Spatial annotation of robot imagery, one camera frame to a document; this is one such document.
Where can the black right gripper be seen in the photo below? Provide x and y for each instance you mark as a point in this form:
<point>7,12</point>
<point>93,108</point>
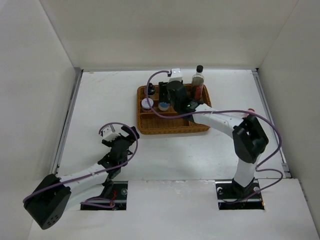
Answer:
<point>163,89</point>

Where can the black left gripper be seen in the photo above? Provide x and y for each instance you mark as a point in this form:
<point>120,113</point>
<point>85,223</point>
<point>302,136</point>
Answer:
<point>128,131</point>

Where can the small black-capped glass jar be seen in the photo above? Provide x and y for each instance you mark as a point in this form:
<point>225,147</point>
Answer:
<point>150,90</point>

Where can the silver-lid jar blue label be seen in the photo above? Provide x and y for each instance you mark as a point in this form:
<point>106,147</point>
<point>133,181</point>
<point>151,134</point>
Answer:
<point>163,105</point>

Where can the white-lid spice jar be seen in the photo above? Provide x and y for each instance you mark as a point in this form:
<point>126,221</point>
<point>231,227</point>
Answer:
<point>147,104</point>

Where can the tall soy sauce bottle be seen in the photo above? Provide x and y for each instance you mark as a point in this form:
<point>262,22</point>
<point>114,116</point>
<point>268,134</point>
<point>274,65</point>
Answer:
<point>197,83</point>

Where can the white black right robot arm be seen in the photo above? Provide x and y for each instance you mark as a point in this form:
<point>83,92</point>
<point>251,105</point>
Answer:
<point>249,138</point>

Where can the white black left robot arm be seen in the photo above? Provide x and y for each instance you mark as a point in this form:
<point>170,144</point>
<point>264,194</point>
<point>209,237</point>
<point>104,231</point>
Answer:
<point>55,194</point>

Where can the brown wicker divided tray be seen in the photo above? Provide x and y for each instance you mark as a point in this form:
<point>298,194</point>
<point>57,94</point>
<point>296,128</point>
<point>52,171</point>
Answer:
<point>148,123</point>

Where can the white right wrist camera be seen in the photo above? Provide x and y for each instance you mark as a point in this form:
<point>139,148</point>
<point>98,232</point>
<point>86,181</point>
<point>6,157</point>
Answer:
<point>175,74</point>

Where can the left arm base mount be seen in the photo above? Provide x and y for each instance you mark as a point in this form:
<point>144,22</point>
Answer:
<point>113,198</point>

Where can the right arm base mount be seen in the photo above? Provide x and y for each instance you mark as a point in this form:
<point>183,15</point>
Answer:
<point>228,198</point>

